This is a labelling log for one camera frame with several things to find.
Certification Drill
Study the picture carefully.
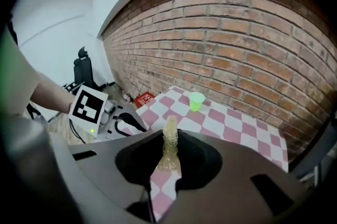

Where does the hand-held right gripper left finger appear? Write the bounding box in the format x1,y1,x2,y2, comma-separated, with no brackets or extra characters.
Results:
67,128,165,222

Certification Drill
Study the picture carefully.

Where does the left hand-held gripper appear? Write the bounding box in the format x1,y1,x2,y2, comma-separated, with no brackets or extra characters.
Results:
67,84,147,141

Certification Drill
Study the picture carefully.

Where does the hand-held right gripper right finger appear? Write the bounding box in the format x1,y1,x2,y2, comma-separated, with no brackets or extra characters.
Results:
157,128,312,224

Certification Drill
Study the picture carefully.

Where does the yellow loofah scrubber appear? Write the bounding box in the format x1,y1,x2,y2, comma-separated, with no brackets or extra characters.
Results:
156,115,183,178

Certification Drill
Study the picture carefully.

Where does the green plastic cup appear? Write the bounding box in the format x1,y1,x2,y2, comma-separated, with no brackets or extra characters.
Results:
189,91,206,113

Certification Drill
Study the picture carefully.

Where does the person's left forearm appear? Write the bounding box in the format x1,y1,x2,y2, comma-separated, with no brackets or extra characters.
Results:
28,70,77,115

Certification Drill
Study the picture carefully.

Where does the red flat box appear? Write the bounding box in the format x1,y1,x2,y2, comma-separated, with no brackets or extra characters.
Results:
134,93,155,108

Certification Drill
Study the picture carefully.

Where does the pink white checked tablecloth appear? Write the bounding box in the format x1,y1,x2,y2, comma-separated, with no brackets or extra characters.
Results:
135,85,290,222

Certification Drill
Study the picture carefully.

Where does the black office chair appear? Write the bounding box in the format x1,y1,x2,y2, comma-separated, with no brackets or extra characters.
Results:
63,46,109,94

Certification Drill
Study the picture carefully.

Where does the person's light shirt sleeve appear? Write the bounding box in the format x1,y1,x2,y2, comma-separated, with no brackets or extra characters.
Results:
0,23,41,119

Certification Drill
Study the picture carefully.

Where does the black cable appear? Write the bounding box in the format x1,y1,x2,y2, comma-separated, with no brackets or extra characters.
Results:
69,119,86,144

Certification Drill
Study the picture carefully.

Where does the grey metal frame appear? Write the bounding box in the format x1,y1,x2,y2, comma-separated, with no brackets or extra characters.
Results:
288,112,337,188

